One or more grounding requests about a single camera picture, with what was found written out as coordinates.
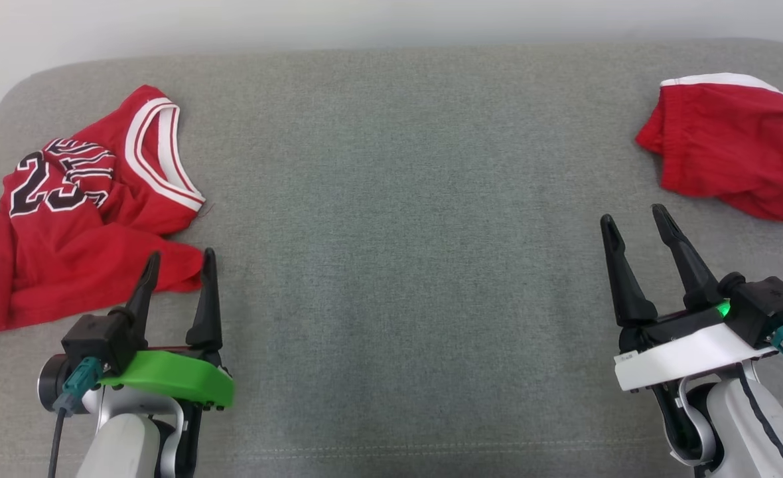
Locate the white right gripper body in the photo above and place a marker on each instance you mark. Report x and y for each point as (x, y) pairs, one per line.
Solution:
(683, 355)

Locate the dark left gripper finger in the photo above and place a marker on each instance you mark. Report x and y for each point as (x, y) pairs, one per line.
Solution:
(144, 299)
(207, 318)

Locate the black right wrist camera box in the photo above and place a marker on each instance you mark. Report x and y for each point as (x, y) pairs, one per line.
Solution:
(770, 309)

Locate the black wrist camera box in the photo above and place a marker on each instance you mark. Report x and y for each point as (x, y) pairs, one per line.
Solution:
(96, 342)
(770, 309)

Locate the teal left camera connector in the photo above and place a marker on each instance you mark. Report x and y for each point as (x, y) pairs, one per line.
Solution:
(79, 385)

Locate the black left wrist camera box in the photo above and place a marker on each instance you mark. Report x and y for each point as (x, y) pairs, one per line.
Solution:
(96, 342)

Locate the grey fabric sofa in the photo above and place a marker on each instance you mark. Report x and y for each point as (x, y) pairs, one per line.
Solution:
(398, 265)

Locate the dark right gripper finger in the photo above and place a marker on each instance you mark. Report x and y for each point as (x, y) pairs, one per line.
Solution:
(693, 282)
(627, 299)

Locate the red basketball jersey number 23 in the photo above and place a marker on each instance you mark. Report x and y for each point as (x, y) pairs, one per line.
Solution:
(66, 252)

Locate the red shorts with white stripe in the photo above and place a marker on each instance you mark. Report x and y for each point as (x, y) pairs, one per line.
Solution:
(730, 146)

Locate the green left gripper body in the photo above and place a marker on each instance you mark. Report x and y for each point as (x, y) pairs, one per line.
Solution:
(172, 375)

